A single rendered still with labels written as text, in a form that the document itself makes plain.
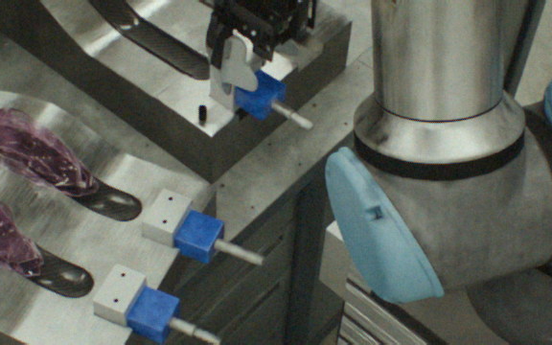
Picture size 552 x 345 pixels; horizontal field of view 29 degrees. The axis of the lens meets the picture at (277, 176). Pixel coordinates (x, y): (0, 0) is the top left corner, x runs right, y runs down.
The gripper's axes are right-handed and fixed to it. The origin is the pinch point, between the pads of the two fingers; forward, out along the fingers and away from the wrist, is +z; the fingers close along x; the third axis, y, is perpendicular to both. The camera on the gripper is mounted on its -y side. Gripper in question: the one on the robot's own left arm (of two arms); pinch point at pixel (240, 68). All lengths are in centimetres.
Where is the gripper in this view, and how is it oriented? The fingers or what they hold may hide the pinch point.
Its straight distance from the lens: 121.8
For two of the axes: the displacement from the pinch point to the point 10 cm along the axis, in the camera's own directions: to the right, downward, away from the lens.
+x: 6.5, -5.8, 4.9
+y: 7.6, 5.3, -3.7
